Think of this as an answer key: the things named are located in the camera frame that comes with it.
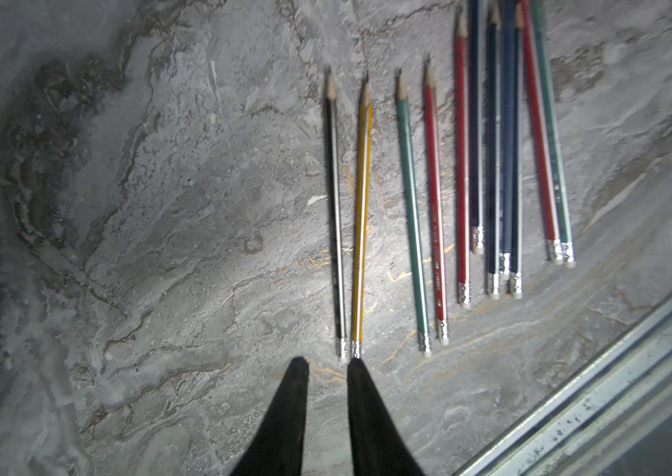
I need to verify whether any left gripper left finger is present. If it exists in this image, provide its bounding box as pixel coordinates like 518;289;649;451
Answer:
232;357;309;475

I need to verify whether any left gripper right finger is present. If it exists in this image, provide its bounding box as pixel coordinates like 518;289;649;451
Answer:
348;358;423;475

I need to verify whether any black pencil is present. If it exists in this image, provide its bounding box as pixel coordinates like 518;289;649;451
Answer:
324;67;349;363

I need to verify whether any green pencil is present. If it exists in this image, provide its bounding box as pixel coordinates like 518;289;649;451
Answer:
528;1;576;268
395;71;432;358

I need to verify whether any red pencil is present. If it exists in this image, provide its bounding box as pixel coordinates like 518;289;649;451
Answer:
423;58;450;346
518;1;563;264
454;6;471;309

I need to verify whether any yellow pencil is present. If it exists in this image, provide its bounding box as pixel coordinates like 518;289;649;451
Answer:
351;75;373;358

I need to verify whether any aluminium front rail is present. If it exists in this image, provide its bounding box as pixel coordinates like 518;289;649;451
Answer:
458;294;672;475

